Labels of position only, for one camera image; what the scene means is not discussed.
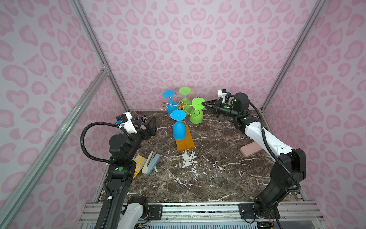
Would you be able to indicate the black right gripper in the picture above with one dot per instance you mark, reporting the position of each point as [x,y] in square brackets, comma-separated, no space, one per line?
[217,107]

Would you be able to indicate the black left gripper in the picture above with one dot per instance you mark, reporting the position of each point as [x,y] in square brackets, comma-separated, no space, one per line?
[145,129]

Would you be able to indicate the green wine glass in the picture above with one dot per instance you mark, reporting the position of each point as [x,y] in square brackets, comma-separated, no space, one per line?
[196,114]
[185,103]

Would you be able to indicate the blue wine glass front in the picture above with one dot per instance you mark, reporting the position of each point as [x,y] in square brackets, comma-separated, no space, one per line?
[179,128]

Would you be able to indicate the blue wine glass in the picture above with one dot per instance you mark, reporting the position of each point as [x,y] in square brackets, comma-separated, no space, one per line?
[179,128]
[171,105]

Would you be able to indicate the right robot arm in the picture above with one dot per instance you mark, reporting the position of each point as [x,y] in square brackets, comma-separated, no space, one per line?
[289,167]

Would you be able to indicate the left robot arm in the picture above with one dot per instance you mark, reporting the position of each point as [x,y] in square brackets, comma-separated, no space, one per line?
[120,173]

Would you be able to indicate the green wine glass back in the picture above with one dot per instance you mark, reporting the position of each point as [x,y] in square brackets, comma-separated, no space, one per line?
[185,103]

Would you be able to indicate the blue wine glass back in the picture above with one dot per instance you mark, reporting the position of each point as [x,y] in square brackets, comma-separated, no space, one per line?
[171,105]

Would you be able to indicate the wooden rack base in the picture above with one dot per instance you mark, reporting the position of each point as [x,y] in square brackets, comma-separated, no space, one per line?
[187,143]

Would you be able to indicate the blue white stapler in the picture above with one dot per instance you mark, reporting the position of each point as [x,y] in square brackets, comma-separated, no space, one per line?
[150,163]

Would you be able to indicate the yellow calculator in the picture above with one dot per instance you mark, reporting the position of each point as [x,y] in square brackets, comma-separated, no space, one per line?
[140,163]

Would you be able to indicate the pink case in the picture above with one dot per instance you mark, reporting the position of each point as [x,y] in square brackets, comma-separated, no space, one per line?
[250,149]

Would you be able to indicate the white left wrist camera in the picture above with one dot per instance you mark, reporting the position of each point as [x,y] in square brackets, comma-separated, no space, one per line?
[124,121]

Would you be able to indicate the gold wire glass rack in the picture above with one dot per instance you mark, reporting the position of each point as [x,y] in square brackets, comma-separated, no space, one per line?
[163,107]

